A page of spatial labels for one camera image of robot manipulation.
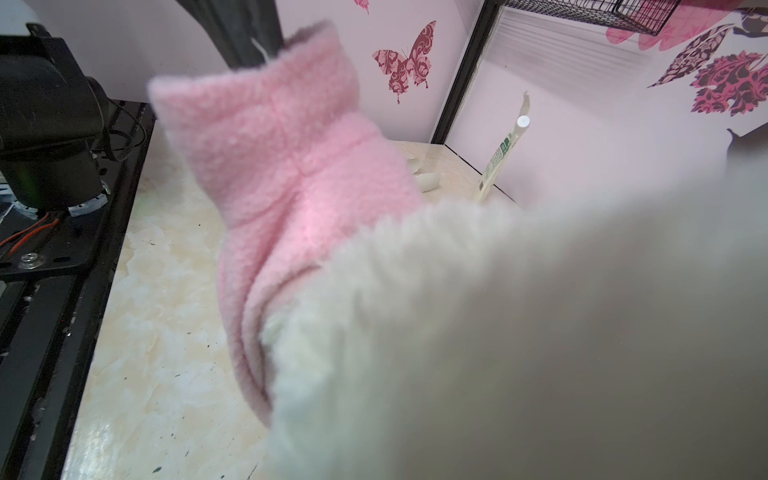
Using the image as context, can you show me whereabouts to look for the pink teddy hoodie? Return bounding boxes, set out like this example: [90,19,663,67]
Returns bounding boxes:
[148,21,424,424]

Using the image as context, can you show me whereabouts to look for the white teddy bear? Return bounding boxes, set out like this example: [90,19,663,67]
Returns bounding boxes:
[265,164,767,479]

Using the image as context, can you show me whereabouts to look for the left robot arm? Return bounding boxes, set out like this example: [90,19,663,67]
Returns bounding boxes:
[1,23,110,211]

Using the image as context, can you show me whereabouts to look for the metal kitchen tongs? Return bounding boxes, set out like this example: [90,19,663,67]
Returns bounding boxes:
[407,155,441,193]

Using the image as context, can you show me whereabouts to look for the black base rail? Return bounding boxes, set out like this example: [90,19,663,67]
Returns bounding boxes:
[1,101,155,479]

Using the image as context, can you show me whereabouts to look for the black wire basket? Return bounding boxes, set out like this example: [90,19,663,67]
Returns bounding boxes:
[501,0,681,36]

